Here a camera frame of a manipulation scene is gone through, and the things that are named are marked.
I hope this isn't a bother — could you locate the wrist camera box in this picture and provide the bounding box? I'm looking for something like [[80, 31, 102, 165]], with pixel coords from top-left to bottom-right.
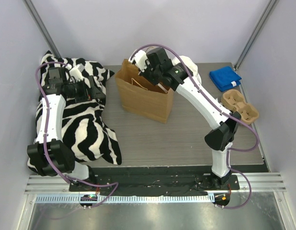
[[69, 64, 84, 82], [128, 50, 148, 72]]

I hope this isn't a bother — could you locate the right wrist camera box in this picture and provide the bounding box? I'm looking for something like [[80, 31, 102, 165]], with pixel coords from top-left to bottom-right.
[[128, 50, 148, 72]]

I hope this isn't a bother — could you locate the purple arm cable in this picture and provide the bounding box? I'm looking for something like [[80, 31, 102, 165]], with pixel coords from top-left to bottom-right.
[[34, 61, 119, 208], [128, 44, 260, 209]]

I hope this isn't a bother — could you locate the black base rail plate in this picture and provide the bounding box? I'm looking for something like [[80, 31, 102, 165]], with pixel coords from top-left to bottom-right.
[[68, 164, 239, 196]]

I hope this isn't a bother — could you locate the brown paper bag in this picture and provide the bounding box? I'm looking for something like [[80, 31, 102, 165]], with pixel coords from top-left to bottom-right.
[[114, 59, 174, 124]]

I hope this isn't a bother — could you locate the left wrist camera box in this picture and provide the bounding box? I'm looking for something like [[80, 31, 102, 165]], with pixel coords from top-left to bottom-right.
[[69, 64, 84, 82]]

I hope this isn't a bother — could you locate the blue folded cloth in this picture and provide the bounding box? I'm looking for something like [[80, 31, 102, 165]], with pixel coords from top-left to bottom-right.
[[209, 66, 241, 92]]

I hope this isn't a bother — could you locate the white bucket hat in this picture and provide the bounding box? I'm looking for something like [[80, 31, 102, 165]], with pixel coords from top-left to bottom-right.
[[172, 56, 202, 84]]

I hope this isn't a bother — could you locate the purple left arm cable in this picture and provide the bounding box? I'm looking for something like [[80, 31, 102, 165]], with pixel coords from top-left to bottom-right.
[[34, 61, 119, 208]]

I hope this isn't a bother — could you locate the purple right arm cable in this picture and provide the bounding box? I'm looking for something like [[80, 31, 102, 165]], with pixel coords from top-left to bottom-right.
[[128, 44, 260, 209]]

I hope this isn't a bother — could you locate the slotted cable duct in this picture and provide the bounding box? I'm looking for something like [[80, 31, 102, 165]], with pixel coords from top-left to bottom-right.
[[35, 193, 215, 204]]

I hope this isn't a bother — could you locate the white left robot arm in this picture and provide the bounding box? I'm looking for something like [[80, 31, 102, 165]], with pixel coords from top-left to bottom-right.
[[27, 64, 105, 191]]

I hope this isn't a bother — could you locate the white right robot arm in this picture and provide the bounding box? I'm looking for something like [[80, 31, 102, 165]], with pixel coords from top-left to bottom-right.
[[129, 47, 241, 189]]

